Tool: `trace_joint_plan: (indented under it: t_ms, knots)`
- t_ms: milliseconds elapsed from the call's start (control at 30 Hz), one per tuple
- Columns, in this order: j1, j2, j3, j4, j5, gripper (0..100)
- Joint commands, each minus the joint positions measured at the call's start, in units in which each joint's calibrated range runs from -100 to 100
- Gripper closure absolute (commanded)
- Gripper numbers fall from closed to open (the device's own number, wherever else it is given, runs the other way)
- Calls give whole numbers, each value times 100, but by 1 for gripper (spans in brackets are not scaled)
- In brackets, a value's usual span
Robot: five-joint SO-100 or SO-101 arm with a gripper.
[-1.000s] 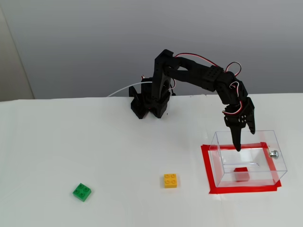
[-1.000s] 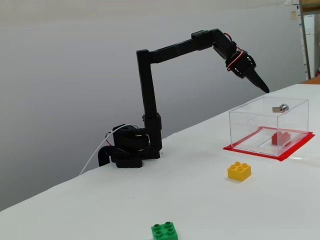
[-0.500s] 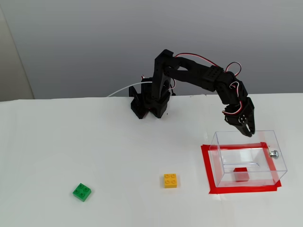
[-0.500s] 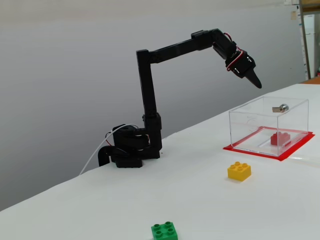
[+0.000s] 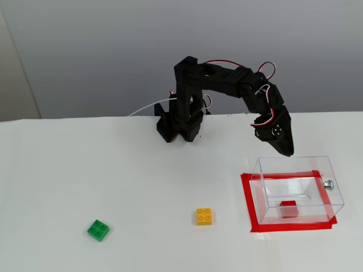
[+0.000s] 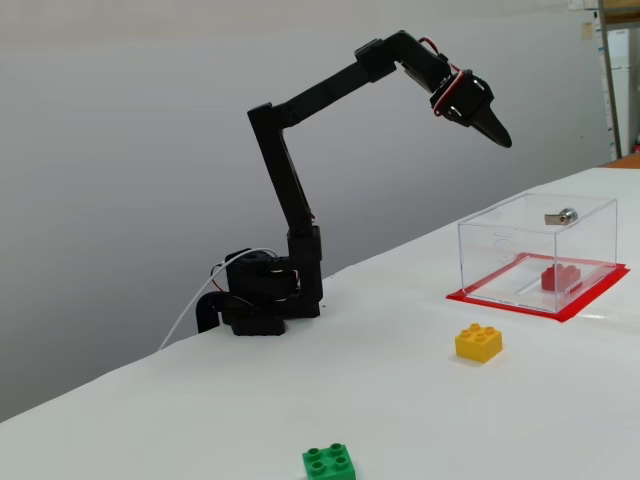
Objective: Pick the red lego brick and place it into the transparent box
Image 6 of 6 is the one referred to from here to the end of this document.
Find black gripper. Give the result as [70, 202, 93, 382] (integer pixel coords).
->
[429, 69, 514, 150]

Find red lego brick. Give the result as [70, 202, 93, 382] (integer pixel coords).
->
[540, 263, 584, 294]

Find transparent plastic box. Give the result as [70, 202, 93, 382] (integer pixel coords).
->
[457, 192, 619, 315]

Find metal box lock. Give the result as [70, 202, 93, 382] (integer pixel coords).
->
[543, 207, 579, 227]

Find yellow lego brick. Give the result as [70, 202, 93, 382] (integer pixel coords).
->
[454, 323, 504, 364]

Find green lego brick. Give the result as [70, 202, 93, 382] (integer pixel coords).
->
[301, 442, 359, 480]

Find wooden table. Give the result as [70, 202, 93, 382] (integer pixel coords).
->
[602, 153, 640, 170]

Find black table clamp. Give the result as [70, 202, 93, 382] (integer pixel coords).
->
[195, 292, 229, 335]

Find red white arm servo wires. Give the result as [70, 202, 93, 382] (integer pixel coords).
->
[418, 37, 474, 117]

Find grey metal shelf post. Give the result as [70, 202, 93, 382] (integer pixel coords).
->
[597, 0, 624, 161]

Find red tape frame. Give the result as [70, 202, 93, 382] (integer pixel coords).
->
[446, 252, 631, 324]

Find white cable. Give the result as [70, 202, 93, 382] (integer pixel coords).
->
[158, 247, 276, 351]

